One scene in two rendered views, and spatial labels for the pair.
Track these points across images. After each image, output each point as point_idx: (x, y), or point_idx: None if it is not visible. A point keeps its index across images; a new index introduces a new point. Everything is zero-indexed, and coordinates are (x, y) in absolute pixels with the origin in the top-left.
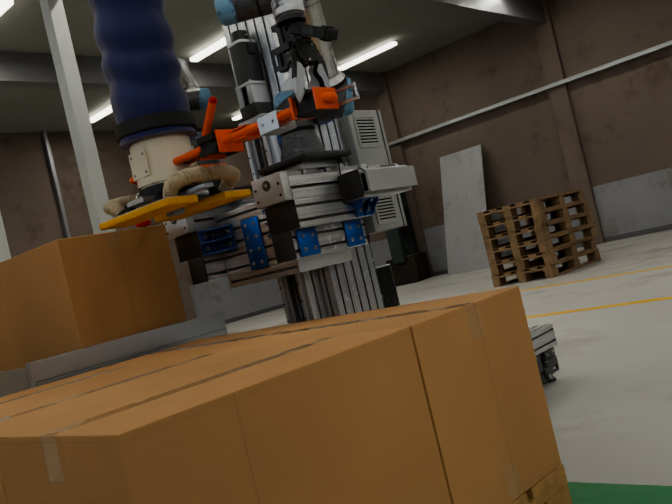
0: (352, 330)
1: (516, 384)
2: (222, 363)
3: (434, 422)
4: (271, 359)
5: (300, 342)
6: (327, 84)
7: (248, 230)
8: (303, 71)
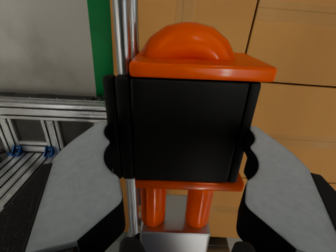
0: (239, 2)
1: None
2: (294, 70)
3: None
4: (327, 5)
5: (256, 38)
6: (85, 142)
7: None
8: (260, 193)
